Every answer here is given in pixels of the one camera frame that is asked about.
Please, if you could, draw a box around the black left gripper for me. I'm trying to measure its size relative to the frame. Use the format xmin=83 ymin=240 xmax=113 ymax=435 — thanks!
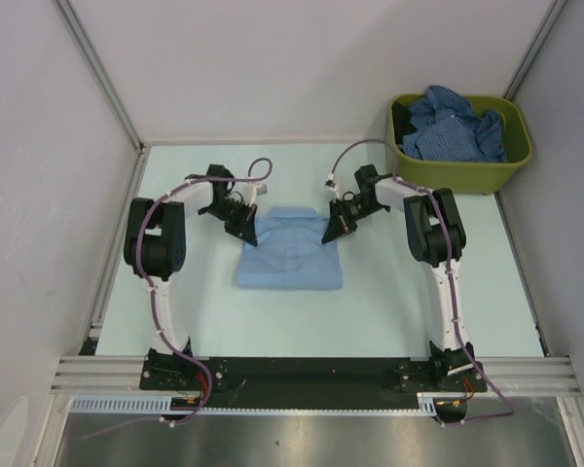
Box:
xmin=201 ymin=199 xmax=258 ymax=248

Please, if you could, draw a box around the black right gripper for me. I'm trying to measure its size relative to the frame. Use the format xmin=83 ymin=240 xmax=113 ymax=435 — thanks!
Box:
xmin=323 ymin=198 xmax=385 ymax=246

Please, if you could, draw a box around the light blue long sleeve shirt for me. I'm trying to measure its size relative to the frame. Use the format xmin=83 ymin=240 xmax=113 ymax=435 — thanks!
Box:
xmin=236 ymin=206 xmax=344 ymax=291

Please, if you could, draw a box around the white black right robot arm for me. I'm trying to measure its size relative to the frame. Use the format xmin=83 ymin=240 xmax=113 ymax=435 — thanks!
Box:
xmin=321 ymin=164 xmax=476 ymax=390

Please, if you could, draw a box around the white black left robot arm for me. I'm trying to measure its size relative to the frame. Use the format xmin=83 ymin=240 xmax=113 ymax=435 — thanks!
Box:
xmin=123 ymin=164 xmax=266 ymax=391

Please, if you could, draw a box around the green plastic bin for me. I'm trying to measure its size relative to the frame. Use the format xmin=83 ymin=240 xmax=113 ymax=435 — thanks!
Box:
xmin=385 ymin=86 xmax=533 ymax=195

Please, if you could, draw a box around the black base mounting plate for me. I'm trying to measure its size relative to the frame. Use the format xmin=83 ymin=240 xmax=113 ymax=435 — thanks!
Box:
xmin=169 ymin=357 xmax=488 ymax=408

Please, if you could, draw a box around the blue checkered shirt in bin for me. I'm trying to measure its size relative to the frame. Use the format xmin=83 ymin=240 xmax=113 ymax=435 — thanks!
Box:
xmin=398 ymin=86 xmax=507 ymax=163

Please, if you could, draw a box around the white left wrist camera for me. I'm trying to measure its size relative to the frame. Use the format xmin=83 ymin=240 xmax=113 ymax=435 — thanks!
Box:
xmin=241 ymin=182 xmax=268 ymax=205

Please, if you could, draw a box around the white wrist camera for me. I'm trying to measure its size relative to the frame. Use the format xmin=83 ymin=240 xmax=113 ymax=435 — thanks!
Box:
xmin=241 ymin=182 xmax=268 ymax=205
xmin=324 ymin=173 xmax=345 ymax=200

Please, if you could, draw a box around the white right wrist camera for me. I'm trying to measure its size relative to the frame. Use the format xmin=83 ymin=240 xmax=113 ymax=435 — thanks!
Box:
xmin=324 ymin=173 xmax=345 ymax=200

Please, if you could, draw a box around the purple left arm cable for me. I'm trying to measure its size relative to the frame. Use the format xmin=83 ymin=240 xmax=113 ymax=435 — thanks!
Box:
xmin=72 ymin=158 xmax=274 ymax=442

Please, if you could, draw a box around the white slotted cable duct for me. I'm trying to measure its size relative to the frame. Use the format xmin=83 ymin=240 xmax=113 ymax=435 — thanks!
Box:
xmin=69 ymin=394 xmax=437 ymax=417

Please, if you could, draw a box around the aluminium front rail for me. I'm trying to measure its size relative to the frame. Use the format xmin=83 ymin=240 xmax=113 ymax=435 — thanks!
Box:
xmin=51 ymin=356 xmax=581 ymax=397

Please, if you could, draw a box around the aluminium frame post left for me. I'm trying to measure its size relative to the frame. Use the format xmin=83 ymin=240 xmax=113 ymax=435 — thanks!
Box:
xmin=53 ymin=0 xmax=144 ymax=155

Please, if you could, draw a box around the aluminium frame post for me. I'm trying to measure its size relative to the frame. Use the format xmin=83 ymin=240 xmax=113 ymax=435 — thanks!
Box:
xmin=503 ymin=0 xmax=571 ymax=101
xmin=53 ymin=0 xmax=144 ymax=155

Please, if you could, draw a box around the aluminium frame post right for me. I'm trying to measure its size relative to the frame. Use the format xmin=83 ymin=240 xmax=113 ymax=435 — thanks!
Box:
xmin=503 ymin=0 xmax=571 ymax=101

